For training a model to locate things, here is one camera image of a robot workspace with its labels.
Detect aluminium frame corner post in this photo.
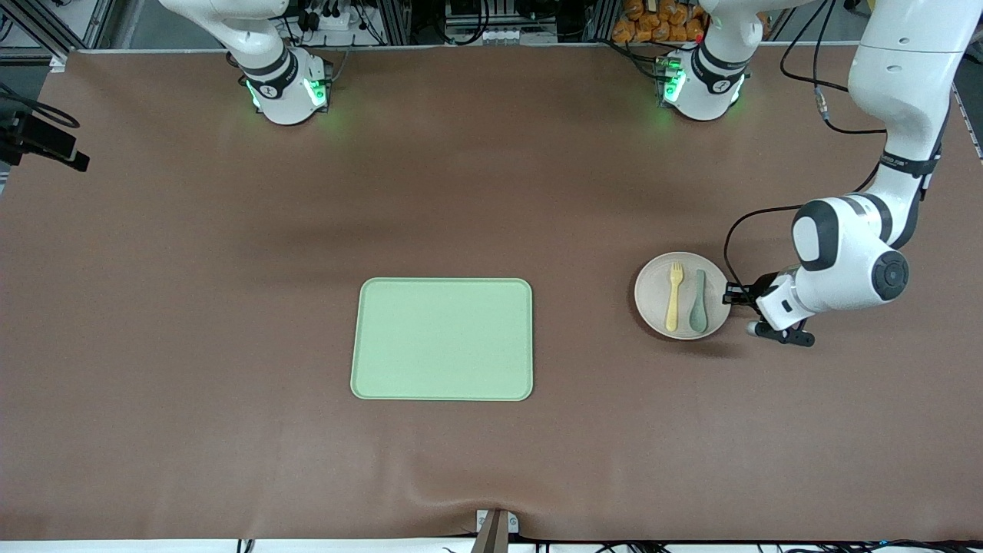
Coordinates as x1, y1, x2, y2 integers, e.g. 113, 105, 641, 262
951, 73, 983, 162

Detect light green rectangular tray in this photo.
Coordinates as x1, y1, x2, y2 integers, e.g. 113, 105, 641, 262
350, 277, 534, 402

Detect pile of orange packets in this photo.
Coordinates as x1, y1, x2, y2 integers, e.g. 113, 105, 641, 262
612, 0, 707, 44

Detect round beige plate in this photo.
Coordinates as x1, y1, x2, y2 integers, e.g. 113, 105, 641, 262
634, 252, 732, 340

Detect brown table mat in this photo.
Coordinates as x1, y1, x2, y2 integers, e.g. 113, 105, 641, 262
0, 42, 983, 543

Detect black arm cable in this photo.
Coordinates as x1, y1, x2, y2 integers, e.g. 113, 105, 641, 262
723, 0, 889, 291
0, 83, 81, 130

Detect metal table clamp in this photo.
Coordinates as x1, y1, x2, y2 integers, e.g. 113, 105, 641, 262
470, 508, 521, 553

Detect aluminium frame with diagonal beam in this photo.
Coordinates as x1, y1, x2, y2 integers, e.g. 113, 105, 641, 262
0, 0, 116, 71

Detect white power strip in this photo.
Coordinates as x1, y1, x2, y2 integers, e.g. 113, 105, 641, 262
296, 0, 363, 33

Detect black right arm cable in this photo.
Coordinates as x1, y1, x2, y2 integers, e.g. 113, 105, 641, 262
0, 83, 81, 130

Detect teal plastic spoon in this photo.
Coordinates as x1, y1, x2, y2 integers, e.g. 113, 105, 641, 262
688, 269, 708, 334

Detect yellow plastic fork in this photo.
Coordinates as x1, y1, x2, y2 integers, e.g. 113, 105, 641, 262
665, 263, 685, 333

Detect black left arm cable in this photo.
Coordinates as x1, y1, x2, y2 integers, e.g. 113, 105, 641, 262
723, 0, 889, 291

